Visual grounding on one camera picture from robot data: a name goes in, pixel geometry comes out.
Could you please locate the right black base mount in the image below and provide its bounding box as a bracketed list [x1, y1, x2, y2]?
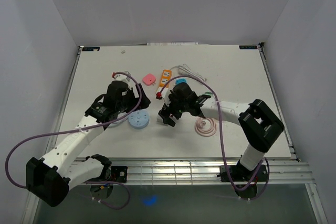
[217, 165, 268, 182]

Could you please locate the orange power strip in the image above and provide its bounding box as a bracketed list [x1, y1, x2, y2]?
[158, 69, 172, 91]

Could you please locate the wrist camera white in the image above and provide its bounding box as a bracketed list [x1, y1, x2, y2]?
[112, 71, 131, 88]
[156, 87, 170, 104]

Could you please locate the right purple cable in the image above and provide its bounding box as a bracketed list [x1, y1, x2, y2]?
[159, 75, 270, 200]

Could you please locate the pink coiled socket cord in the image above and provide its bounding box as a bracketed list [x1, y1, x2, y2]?
[194, 118, 218, 137]

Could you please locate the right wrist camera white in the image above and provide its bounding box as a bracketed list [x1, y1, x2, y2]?
[156, 87, 170, 104]

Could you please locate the black corner label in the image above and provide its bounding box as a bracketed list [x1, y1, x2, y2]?
[81, 47, 100, 51]
[239, 45, 258, 50]

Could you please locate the blue round power socket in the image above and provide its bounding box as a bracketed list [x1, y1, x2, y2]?
[128, 110, 150, 130]

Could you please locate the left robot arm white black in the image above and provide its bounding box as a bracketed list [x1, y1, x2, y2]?
[26, 80, 150, 207]

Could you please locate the purple cable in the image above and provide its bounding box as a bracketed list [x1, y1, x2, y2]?
[159, 75, 270, 200]
[5, 71, 144, 210]

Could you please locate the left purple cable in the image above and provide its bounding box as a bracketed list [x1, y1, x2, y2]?
[5, 71, 144, 210]

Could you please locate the aluminium frame rail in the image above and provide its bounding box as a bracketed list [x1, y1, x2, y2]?
[112, 159, 314, 185]

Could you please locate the left black corner label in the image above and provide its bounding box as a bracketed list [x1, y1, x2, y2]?
[81, 47, 100, 51]

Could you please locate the white charger plug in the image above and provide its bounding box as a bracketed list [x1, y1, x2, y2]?
[157, 117, 163, 124]

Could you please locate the right black corner label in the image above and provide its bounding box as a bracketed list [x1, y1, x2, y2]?
[239, 45, 258, 50]

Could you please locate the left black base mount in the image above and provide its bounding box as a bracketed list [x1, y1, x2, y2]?
[102, 166, 128, 183]

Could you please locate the pink plug adapter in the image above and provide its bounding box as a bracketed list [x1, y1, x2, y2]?
[142, 73, 156, 86]

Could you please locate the white bundled power cord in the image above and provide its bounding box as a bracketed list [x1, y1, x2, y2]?
[170, 63, 207, 82]

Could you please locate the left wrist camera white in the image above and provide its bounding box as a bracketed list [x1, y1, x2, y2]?
[112, 71, 131, 88]

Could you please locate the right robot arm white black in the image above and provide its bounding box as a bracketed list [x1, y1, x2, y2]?
[156, 82, 285, 181]

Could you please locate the blue plug adapter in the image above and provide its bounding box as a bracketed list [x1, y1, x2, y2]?
[175, 78, 186, 85]

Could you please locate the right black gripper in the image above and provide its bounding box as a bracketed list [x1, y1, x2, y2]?
[159, 91, 188, 127]

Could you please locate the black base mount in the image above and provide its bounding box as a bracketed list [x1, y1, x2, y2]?
[102, 166, 128, 183]
[217, 165, 268, 182]

